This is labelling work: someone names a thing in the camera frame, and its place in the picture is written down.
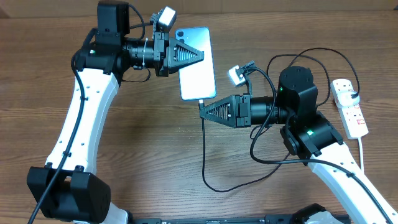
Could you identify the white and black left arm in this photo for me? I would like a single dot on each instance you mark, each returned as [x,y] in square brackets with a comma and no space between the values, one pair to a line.
[66,187]

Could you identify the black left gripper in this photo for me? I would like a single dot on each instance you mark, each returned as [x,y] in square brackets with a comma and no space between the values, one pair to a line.
[175,48]

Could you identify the white power strip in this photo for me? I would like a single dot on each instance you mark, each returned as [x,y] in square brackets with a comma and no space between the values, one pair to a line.
[352,117]

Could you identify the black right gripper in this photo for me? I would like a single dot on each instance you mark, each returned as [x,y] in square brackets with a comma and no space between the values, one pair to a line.
[232,119]

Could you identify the white charger plug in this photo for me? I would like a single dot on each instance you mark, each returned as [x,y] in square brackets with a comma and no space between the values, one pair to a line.
[347,98]

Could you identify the blue smartphone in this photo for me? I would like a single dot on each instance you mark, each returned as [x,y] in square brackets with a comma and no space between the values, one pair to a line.
[197,81]

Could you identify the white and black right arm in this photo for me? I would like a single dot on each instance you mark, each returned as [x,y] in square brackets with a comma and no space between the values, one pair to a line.
[308,136]

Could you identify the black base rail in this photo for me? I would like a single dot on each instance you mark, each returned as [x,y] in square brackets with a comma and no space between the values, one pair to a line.
[313,213]

